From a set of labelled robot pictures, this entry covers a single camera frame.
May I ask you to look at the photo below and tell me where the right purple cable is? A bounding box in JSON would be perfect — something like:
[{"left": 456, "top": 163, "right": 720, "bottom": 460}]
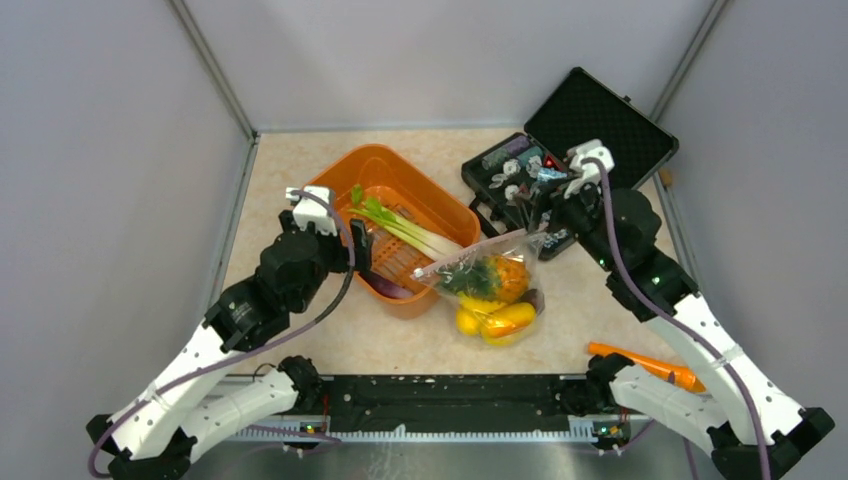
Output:
[{"left": 579, "top": 156, "right": 773, "bottom": 480}]

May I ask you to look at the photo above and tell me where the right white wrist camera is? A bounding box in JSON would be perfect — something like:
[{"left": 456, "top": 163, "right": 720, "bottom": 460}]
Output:
[{"left": 564, "top": 139, "right": 615, "bottom": 198}]

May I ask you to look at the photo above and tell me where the orange pineapple toy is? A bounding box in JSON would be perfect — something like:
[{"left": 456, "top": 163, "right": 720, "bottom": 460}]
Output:
[{"left": 437, "top": 254, "right": 531, "bottom": 304}]

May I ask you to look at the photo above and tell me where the clear zip top bag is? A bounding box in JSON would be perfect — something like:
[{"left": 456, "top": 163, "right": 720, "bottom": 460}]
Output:
[{"left": 410, "top": 230, "right": 546, "bottom": 347}]

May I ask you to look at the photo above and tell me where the orange yellow mango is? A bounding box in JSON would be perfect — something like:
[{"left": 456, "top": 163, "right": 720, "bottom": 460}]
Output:
[{"left": 480, "top": 302, "right": 537, "bottom": 339}]

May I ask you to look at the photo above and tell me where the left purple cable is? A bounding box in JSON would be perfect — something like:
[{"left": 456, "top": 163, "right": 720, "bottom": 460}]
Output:
[{"left": 87, "top": 189, "right": 359, "bottom": 480}]

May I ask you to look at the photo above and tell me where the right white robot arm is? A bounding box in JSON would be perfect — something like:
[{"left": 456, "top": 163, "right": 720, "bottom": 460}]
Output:
[{"left": 514, "top": 180, "right": 835, "bottom": 479}]

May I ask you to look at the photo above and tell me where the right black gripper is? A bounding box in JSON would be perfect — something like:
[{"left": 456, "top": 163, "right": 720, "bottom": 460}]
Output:
[{"left": 514, "top": 171, "right": 621, "bottom": 272}]

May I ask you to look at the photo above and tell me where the orange carrot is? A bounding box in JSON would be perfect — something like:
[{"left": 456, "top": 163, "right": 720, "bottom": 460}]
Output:
[{"left": 587, "top": 342, "right": 707, "bottom": 394}]

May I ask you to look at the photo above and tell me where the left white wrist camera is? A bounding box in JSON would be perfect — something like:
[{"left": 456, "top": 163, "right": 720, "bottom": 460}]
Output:
[{"left": 285, "top": 185, "right": 338, "bottom": 236}]

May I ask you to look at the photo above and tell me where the orange plastic basket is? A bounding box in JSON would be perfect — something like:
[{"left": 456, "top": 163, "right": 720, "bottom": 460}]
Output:
[{"left": 309, "top": 144, "right": 481, "bottom": 319}]

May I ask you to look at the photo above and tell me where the purple cable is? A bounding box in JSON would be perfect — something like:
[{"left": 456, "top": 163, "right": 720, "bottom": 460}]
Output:
[
  {"left": 579, "top": 156, "right": 773, "bottom": 480},
  {"left": 87, "top": 189, "right": 359, "bottom": 480}
]

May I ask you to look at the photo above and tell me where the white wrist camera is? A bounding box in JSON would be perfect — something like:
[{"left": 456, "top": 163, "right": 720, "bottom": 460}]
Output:
[
  {"left": 564, "top": 139, "right": 615, "bottom": 198},
  {"left": 285, "top": 185, "right": 338, "bottom": 236}
]

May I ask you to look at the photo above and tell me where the black open carrying case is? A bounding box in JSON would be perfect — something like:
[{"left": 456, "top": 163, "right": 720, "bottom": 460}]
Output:
[{"left": 461, "top": 67, "right": 678, "bottom": 270}]

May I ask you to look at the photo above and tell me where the yellow bell pepper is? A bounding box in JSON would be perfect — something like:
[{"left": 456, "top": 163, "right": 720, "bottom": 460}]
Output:
[{"left": 455, "top": 307, "right": 481, "bottom": 336}]

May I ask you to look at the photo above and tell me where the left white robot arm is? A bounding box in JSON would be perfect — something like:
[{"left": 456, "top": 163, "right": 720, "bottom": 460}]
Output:
[{"left": 86, "top": 211, "right": 372, "bottom": 479}]

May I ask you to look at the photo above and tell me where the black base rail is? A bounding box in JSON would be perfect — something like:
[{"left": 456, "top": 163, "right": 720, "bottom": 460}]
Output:
[{"left": 278, "top": 374, "right": 631, "bottom": 439}]

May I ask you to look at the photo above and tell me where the yellow banana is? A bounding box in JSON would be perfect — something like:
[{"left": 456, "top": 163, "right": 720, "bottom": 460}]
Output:
[{"left": 458, "top": 293, "right": 507, "bottom": 314}]

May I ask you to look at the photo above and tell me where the purple eggplant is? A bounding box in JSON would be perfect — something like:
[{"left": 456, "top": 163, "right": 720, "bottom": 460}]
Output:
[{"left": 360, "top": 270, "right": 415, "bottom": 300}]

